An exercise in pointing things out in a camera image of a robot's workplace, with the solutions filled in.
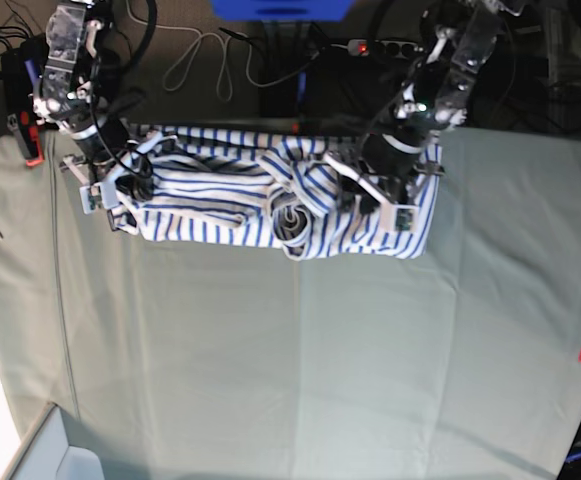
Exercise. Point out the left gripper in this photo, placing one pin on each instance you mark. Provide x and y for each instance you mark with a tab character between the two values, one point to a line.
375	190

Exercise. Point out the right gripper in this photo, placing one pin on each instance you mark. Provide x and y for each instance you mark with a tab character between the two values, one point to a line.
126	169

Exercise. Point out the blue white striped t-shirt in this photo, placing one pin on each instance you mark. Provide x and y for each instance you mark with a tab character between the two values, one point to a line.
262	190

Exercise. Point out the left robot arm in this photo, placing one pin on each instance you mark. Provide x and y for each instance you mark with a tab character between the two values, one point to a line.
381	168

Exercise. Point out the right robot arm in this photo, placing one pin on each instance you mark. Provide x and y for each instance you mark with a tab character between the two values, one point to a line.
79	92

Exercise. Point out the red clamp at table top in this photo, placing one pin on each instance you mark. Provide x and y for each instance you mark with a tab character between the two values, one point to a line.
301	85

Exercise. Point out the red clamp at table left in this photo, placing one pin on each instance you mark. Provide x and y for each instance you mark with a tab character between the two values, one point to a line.
21	77

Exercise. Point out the black power strip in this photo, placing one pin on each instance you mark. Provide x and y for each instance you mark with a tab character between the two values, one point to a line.
397	49

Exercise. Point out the green table cloth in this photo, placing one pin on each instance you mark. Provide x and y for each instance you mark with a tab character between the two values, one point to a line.
196	361

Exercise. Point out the blue box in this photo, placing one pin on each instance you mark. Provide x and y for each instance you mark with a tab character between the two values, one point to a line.
281	10

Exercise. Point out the white bin at corner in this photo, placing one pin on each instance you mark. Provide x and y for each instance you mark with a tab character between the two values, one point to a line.
46	453

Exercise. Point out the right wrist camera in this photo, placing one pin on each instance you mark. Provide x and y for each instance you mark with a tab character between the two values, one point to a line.
98	196

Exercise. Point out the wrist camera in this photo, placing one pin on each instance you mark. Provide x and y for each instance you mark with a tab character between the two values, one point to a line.
98	196
398	218

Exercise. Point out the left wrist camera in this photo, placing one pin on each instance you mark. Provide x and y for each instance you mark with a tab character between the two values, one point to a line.
398	218

